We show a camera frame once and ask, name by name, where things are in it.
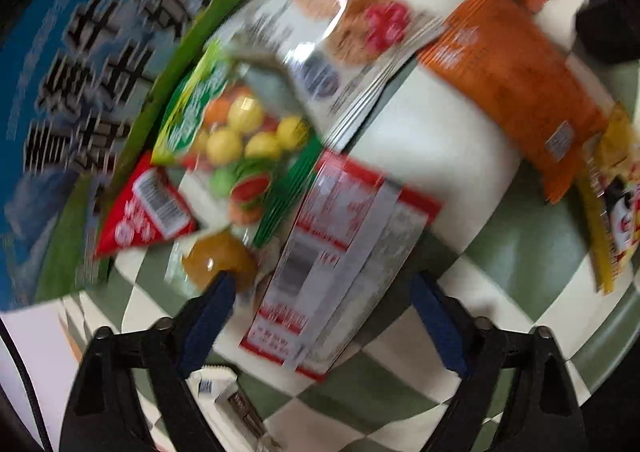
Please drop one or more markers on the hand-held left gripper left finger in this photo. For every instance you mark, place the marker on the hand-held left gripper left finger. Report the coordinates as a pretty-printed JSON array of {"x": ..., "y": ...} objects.
[{"x": 210, "y": 317}]

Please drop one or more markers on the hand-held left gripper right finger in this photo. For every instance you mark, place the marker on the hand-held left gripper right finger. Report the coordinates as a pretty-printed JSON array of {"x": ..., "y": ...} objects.
[{"x": 440, "y": 327}]

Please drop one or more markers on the orange jelly cup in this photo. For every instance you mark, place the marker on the orange jelly cup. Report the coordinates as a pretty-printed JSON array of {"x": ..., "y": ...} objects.
[{"x": 220, "y": 254}]

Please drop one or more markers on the small white carton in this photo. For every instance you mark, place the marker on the small white carton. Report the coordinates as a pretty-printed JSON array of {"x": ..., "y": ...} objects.
[{"x": 207, "y": 382}]

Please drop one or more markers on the small red packet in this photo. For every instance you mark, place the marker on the small red packet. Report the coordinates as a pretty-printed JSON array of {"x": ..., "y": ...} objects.
[{"x": 145, "y": 212}]

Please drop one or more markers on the red and white packet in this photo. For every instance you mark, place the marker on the red and white packet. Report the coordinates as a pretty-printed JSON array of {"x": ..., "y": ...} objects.
[{"x": 345, "y": 242}]

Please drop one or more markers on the green fruit candy packet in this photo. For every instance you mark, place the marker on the green fruit candy packet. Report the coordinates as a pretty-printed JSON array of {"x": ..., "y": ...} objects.
[{"x": 240, "y": 132}]

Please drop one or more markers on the yellow cartoon snack packet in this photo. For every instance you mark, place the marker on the yellow cartoon snack packet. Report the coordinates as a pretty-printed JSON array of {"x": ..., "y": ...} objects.
[{"x": 610, "y": 212}]

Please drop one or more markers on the large orange snack packet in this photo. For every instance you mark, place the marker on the large orange snack packet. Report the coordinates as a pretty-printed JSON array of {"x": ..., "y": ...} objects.
[{"x": 510, "y": 82}]

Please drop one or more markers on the printed cardboard box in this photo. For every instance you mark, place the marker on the printed cardboard box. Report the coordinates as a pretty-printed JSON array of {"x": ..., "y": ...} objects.
[{"x": 75, "y": 57}]

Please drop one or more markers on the white cookie packet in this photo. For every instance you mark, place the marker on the white cookie packet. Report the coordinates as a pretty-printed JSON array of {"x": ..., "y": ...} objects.
[{"x": 310, "y": 32}]

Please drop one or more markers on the green checkered blanket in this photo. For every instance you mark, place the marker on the green checkered blanket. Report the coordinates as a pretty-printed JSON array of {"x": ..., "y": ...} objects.
[{"x": 500, "y": 257}]

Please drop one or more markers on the dark object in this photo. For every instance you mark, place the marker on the dark object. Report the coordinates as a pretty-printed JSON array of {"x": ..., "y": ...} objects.
[{"x": 605, "y": 22}]

